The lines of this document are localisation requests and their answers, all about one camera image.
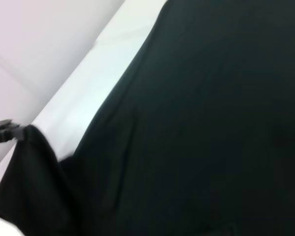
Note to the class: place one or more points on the black shirt with FREE print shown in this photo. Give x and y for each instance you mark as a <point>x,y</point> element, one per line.
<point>186,123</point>

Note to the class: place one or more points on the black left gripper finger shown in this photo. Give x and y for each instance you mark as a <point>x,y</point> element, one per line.
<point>0,125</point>
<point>9,135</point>

